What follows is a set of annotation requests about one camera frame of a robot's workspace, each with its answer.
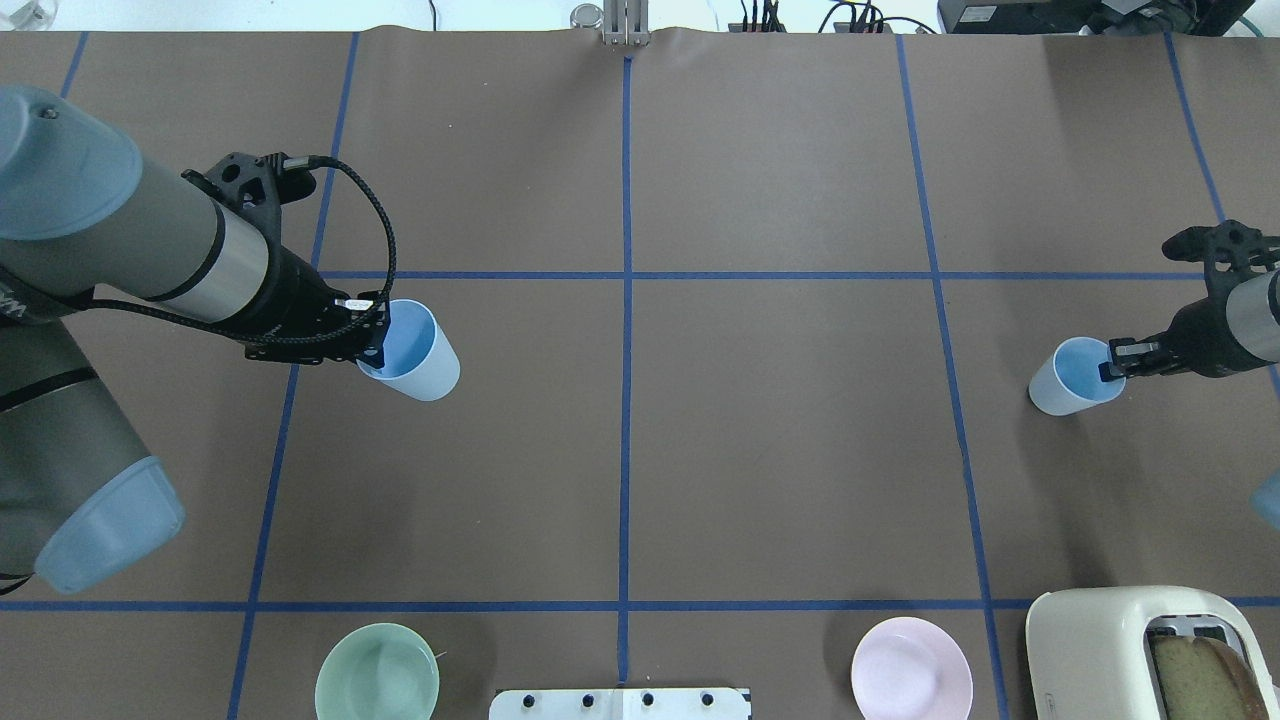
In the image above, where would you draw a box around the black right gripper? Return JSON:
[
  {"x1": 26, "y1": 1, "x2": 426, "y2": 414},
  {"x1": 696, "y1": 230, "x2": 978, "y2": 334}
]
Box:
[{"x1": 1098, "y1": 299, "x2": 1251, "y2": 383}]

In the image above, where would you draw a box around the light blue cup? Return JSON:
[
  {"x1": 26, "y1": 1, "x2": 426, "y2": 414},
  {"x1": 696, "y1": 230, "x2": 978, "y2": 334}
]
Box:
[
  {"x1": 1027, "y1": 337, "x2": 1126, "y2": 416},
  {"x1": 356, "y1": 299, "x2": 461, "y2": 402}
]

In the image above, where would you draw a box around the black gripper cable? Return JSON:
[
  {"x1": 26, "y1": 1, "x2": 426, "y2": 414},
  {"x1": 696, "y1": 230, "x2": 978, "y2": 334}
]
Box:
[{"x1": 90, "y1": 155, "x2": 399, "y2": 346}]

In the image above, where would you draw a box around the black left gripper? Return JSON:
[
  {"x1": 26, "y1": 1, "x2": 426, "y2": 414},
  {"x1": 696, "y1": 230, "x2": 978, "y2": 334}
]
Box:
[{"x1": 243, "y1": 243, "x2": 390, "y2": 369}]

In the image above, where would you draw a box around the toast slice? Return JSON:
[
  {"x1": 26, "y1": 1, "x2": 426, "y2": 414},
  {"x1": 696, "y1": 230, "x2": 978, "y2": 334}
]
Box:
[{"x1": 1149, "y1": 635, "x2": 1270, "y2": 719}]

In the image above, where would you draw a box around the cream toaster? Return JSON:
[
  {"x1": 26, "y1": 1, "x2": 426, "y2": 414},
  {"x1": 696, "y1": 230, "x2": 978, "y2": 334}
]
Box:
[{"x1": 1025, "y1": 585, "x2": 1277, "y2": 719}]

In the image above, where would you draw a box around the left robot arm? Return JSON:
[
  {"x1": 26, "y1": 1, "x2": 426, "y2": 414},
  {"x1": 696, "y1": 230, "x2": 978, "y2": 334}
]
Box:
[{"x1": 1, "y1": 85, "x2": 397, "y2": 594}]

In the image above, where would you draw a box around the aluminium frame post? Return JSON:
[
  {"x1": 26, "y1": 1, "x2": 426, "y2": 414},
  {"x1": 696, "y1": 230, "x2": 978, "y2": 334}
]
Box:
[{"x1": 600, "y1": 0, "x2": 652, "y2": 47}]

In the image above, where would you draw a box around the pink bowl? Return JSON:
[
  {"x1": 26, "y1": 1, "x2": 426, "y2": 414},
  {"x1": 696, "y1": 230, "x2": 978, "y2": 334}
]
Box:
[{"x1": 849, "y1": 616, "x2": 974, "y2": 719}]

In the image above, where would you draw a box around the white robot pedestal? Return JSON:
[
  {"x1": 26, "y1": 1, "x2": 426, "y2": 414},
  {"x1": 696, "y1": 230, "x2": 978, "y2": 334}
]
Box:
[{"x1": 488, "y1": 687, "x2": 754, "y2": 719}]

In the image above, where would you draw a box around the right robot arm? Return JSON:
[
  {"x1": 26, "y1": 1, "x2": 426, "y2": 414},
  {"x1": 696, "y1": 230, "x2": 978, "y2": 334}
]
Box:
[{"x1": 1096, "y1": 266, "x2": 1279, "y2": 383}]

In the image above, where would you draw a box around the green bowl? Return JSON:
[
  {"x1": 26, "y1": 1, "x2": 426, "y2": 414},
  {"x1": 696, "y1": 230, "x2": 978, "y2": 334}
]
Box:
[{"x1": 314, "y1": 623, "x2": 442, "y2": 719}]

